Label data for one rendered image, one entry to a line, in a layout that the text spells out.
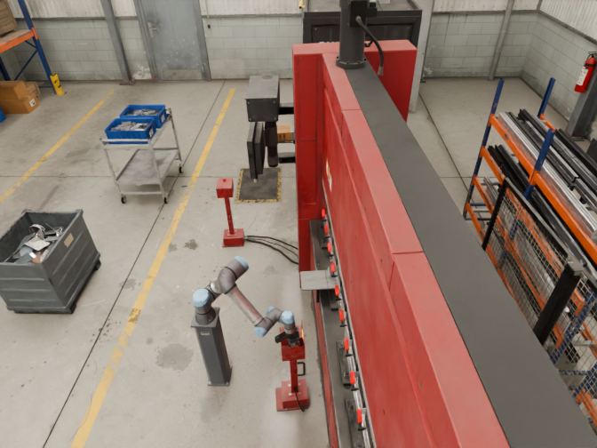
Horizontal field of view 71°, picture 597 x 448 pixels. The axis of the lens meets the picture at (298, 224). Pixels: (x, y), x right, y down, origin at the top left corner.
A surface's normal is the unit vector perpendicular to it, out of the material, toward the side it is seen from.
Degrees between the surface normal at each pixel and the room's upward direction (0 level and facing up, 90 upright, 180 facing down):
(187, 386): 0
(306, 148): 90
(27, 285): 90
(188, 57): 90
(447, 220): 0
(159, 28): 90
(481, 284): 0
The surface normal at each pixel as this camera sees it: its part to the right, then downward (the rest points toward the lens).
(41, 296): -0.04, 0.62
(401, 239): -0.02, -0.78
